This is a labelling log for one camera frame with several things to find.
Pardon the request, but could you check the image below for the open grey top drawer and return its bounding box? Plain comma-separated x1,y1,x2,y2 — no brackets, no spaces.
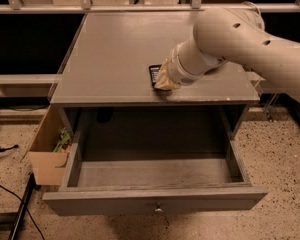
42,107,269,217

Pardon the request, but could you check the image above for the small metal drawer knob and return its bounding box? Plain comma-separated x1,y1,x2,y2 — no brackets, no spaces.
154,203,163,213

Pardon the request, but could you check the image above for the black floor cable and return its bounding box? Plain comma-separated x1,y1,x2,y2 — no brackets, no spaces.
0,176,46,240

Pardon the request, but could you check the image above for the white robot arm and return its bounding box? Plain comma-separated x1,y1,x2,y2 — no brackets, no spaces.
154,7,300,103

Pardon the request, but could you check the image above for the green item in box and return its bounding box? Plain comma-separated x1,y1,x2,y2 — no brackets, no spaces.
54,128,71,152

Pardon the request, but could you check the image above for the dark blue rxbar wrapper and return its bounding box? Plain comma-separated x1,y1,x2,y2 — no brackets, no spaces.
148,64,161,86

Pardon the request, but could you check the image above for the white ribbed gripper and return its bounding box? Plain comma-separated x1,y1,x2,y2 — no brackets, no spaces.
154,45,202,91

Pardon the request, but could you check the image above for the upper metal rail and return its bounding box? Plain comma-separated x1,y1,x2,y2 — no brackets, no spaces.
0,3,300,14

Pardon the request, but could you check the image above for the grey wooden cabinet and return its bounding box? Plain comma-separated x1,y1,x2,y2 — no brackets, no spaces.
51,12,259,143

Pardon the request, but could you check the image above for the black bar on floor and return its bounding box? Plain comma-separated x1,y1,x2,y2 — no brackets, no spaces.
8,173,35,240

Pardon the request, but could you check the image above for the brown cardboard box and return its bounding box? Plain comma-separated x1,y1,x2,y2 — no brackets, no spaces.
26,106,68,186

